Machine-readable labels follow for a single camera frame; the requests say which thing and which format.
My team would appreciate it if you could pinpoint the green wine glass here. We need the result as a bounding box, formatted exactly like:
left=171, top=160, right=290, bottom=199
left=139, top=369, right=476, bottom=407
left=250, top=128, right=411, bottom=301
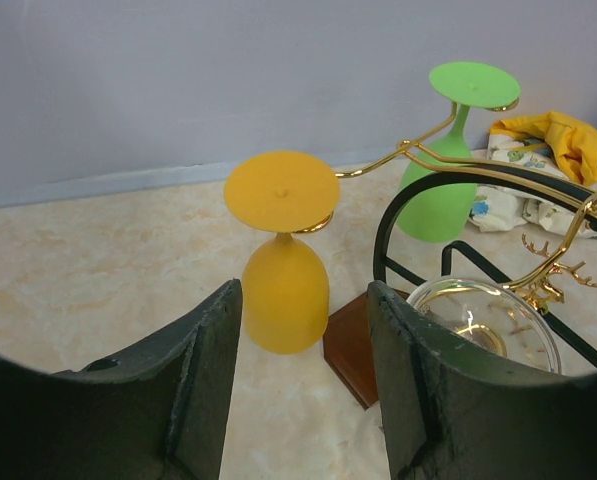
left=393, top=60, right=522, bottom=245

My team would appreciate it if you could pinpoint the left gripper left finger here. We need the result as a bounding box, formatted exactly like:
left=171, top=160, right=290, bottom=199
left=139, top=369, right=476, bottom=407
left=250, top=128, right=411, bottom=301
left=0, top=279, right=242, bottom=479

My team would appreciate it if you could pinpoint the orange wine glass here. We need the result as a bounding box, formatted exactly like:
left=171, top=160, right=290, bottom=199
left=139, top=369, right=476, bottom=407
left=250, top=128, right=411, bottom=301
left=224, top=151, right=340, bottom=354

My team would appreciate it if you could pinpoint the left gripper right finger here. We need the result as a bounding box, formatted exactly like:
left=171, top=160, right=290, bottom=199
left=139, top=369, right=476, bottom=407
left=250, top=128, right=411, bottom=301
left=367, top=281, right=597, bottom=479

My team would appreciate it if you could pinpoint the crumpled floral yellow cloth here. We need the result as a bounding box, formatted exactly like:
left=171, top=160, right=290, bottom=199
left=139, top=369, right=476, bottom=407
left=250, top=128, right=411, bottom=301
left=470, top=111, right=597, bottom=235

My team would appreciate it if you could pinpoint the clear wine glass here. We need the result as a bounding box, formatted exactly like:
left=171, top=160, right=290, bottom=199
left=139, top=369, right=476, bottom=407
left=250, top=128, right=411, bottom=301
left=407, top=276, right=562, bottom=374

